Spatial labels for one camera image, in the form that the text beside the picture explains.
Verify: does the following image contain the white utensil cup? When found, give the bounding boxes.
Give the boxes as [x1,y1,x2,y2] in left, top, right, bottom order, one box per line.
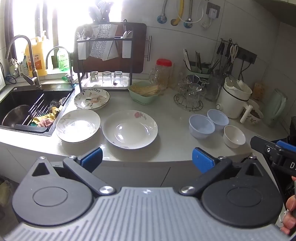
[122,39,133,58]
[77,40,89,60]

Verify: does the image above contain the white wall adapter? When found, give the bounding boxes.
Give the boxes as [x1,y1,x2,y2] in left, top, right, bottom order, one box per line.
[206,2,220,18]

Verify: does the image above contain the small steel faucet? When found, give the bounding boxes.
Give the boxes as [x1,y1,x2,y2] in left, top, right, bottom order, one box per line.
[46,46,75,86]

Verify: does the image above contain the tall glass pitcher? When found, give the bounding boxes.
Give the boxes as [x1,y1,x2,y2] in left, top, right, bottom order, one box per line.
[205,72,223,102]

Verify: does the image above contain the clear glass mug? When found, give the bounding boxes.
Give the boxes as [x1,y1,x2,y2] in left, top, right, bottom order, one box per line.
[149,67,162,85]

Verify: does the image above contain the round wire cup rack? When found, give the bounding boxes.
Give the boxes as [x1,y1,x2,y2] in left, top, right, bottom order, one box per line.
[174,93,204,112]

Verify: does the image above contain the light blue bowl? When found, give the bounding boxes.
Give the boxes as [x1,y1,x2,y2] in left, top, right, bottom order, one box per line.
[189,114,216,139]
[207,109,229,131]

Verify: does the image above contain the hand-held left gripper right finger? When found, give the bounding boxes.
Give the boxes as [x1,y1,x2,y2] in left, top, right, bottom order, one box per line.
[180,147,266,199]

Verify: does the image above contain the white bowl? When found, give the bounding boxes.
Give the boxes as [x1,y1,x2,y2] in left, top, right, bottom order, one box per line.
[223,125,246,149]

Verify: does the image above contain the dark wooden cutting board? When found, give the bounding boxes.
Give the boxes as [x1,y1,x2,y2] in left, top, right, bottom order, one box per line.
[73,22,152,75]

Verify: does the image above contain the bright window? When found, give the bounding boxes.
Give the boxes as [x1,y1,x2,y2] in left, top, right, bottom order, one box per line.
[5,0,123,75]

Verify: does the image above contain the steel pot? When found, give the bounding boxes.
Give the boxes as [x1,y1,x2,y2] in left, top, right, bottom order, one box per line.
[2,105,31,128]

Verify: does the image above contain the steel wool scrubber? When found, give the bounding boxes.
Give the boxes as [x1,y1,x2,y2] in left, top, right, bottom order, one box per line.
[47,100,62,112]

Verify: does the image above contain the bundle of bamboo sticks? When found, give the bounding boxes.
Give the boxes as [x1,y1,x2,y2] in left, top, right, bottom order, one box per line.
[133,85,160,96]

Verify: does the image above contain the yellow gas hose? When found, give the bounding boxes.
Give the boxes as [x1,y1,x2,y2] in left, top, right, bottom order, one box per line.
[171,0,185,25]

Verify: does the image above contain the green white chopstick holder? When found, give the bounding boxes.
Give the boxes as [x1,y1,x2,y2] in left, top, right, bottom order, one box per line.
[184,62,214,81]

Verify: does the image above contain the black metal dish rack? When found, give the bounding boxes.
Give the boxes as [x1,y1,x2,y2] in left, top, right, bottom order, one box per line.
[76,20,135,92]

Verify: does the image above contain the green bottle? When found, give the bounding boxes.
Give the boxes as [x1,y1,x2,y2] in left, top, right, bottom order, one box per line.
[57,46,71,70]

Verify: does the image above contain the pale green electric kettle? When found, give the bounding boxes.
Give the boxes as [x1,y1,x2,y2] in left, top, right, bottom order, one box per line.
[264,89,288,127]

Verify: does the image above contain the pink dish cloth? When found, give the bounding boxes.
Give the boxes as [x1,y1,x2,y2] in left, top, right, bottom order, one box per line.
[37,118,56,128]

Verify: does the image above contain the clear dotted plastic bag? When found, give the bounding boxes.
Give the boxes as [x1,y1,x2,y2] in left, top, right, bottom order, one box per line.
[89,23,119,61]

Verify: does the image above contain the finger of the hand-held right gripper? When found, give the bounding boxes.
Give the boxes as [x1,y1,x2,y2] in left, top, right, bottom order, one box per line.
[251,136,276,155]
[276,140,296,153]

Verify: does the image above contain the black sink drain rack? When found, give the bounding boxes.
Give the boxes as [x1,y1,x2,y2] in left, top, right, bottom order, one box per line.
[15,93,70,133]

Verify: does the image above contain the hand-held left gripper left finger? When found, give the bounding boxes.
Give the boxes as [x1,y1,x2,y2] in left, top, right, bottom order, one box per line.
[30,147,117,196]

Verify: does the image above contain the yellow detergent jug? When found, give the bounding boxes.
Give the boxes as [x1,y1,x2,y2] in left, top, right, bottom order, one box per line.
[25,30,48,77]

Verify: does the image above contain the braided metal hose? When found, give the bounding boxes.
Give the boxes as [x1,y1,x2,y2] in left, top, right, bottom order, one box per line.
[184,0,208,29]
[157,0,168,24]

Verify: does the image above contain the white electric cooking pot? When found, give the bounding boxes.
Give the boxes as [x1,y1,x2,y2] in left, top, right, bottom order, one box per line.
[216,76,253,123]

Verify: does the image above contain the black wall power strip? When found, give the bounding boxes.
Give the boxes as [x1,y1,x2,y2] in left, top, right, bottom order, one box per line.
[228,45,258,64]

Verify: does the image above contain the green plastic basket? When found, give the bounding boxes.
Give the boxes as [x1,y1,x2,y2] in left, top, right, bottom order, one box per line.
[128,81,162,105]

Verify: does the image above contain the black kitchen sink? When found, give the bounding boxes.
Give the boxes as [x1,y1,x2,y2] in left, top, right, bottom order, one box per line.
[0,87,75,137]

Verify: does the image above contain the white plate with leaf print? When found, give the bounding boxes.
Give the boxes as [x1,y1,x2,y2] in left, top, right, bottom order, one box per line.
[56,109,101,143]

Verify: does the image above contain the white deep plate pink flower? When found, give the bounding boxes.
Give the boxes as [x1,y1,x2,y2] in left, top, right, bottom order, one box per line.
[102,110,159,149]

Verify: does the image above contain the white plastic board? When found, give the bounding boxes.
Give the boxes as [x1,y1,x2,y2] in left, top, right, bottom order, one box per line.
[0,60,5,93]

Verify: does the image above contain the white drip tray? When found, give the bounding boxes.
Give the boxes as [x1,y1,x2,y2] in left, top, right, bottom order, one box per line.
[83,74,130,90]

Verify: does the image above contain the black stove top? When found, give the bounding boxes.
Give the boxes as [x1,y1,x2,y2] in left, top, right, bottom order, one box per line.
[289,116,296,143]

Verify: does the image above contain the printed bowl with brown food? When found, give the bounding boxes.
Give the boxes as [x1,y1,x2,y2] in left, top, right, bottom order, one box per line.
[245,100,264,124]

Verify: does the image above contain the bundle of chopsticks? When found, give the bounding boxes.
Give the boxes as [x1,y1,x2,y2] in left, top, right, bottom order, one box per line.
[183,49,203,72]

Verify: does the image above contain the row of hanging kitchen utensils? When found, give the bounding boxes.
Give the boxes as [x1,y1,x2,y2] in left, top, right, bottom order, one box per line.
[216,38,238,70]

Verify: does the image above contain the kitchen knives in holder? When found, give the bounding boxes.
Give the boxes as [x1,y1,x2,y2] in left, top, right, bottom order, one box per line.
[89,0,111,22]

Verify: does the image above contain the cluster of clear glass cups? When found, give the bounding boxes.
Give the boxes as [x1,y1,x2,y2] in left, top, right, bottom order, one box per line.
[178,72,210,108]

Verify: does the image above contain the floral plate with dark rim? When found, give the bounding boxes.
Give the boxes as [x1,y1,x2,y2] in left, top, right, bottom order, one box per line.
[74,88,110,110]

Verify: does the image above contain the tall steel faucet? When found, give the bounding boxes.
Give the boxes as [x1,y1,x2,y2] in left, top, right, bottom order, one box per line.
[5,35,42,89]

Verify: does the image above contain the yellow dish cloth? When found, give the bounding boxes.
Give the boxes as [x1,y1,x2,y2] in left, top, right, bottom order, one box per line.
[32,105,64,124]

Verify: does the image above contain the yellow food packet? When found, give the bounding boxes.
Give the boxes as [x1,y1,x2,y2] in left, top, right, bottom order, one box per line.
[252,82,266,100]

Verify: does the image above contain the person's right hand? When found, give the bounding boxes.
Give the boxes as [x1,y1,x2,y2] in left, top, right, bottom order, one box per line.
[280,176,296,235]

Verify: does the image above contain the clear jar with red lid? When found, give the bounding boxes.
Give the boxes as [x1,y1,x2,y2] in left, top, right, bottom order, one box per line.
[155,59,173,91]

